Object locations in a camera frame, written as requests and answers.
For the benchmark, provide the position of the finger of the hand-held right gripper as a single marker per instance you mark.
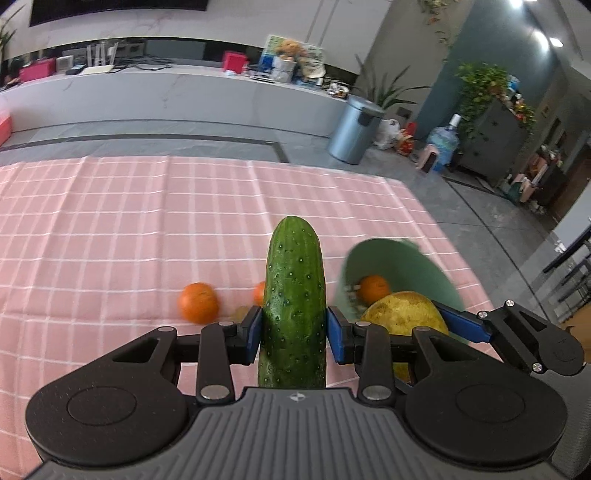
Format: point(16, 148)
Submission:
point(461, 323)

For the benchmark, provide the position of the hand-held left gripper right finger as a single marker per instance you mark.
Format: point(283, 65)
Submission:
point(337, 337)

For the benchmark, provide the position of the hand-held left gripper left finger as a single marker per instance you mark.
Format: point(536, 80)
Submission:
point(253, 334)

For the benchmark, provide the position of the orange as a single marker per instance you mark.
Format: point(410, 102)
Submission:
point(260, 293)
point(199, 302)
point(375, 288)

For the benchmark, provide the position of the yellow-green pomelo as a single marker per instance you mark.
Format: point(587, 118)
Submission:
point(406, 314)

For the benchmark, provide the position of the green cucumber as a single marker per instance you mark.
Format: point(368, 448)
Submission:
point(293, 286)

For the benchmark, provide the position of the green plastic bowl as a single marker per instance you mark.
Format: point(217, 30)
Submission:
point(406, 263)

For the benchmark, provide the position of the small pink heater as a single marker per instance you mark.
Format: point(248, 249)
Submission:
point(429, 161)

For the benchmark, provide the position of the pink checked tablecloth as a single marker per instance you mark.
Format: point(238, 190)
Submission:
point(115, 230)

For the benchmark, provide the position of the blue water jug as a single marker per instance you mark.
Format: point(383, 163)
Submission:
point(444, 138)

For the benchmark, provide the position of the grey drawer cabinet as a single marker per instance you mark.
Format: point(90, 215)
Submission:
point(494, 138)

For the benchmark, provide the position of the red gift bag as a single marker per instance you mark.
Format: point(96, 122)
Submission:
point(406, 138)

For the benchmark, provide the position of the white plastic bag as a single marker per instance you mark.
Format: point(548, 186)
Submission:
point(385, 134)

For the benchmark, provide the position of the grey metal trash can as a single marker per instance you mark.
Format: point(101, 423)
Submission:
point(353, 129)

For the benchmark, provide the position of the green ivy plant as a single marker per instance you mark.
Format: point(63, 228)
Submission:
point(480, 87)

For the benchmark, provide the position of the long-leaf potted plant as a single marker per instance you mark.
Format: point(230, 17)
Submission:
point(388, 92)

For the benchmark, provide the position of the black white checkered box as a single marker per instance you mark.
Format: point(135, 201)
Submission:
point(339, 90)

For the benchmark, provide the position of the white marble television console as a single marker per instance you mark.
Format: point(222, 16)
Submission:
point(184, 97)

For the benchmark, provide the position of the white wrapped flower pot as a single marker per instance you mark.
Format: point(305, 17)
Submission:
point(284, 69)

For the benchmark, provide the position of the light printed cap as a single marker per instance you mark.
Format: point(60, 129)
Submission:
point(314, 69)

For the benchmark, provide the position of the red box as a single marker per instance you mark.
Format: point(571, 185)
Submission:
point(234, 62)

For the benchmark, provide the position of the brown teddy bear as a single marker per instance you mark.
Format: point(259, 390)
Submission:
point(290, 48)

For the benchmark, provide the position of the green landscape picture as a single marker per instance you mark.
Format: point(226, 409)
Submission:
point(277, 44)

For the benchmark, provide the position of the hanging vine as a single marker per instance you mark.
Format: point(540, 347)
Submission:
point(436, 18)

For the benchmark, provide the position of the white router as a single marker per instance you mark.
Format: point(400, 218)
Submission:
point(99, 64)

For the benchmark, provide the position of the pink storage box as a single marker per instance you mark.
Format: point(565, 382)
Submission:
point(4, 131)

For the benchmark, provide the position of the small white device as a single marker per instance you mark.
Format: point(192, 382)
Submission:
point(64, 63)

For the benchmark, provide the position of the pink-red box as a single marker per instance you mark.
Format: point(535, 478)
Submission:
point(37, 71)

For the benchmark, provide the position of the thin-leaf potted plant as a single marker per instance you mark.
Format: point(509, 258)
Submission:
point(7, 37)

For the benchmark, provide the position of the black wall television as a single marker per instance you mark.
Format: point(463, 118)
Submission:
point(115, 4)

